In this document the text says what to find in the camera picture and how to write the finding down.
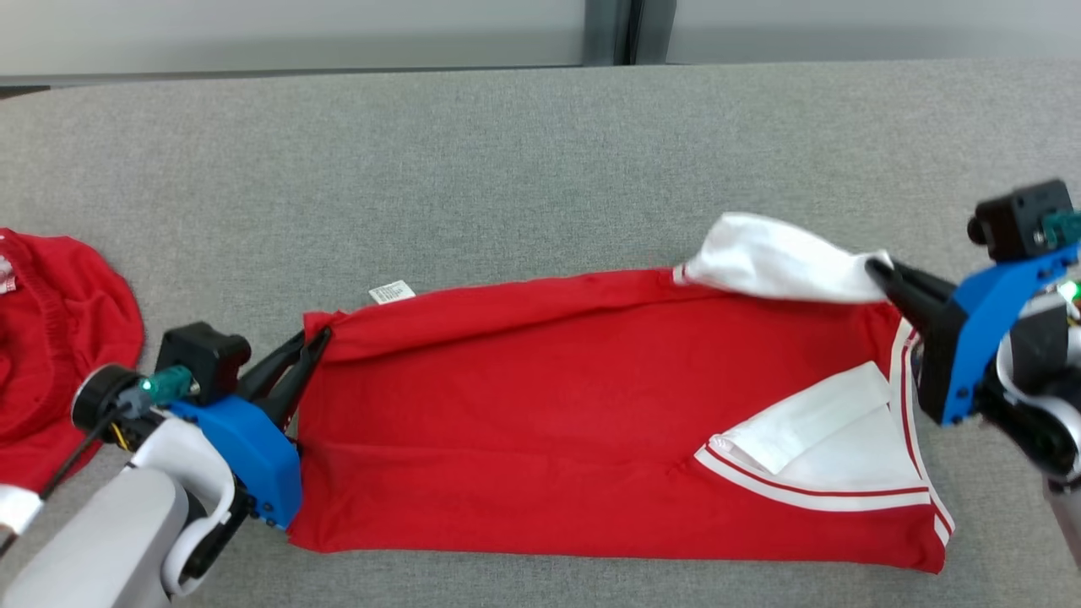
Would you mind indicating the plain red garment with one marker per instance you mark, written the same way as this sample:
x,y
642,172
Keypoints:
x,y
59,338

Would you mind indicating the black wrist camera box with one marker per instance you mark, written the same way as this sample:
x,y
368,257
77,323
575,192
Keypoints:
x,y
1018,219
203,359

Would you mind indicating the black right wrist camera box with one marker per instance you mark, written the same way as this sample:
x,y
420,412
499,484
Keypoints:
x,y
1018,219

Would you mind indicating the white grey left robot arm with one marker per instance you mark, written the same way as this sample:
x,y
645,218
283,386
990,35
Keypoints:
x,y
110,540

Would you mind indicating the grey partition post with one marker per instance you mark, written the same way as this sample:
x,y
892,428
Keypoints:
x,y
608,29

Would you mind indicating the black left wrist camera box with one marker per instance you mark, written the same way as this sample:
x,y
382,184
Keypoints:
x,y
203,359

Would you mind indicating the red white striped jersey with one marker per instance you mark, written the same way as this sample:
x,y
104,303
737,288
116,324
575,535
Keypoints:
x,y
524,422

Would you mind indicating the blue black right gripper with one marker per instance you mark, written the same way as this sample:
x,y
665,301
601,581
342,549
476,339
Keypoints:
x,y
963,346

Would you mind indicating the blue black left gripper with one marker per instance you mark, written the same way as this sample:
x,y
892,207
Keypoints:
x,y
253,456

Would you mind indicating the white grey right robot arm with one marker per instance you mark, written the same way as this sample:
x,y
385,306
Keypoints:
x,y
1047,405

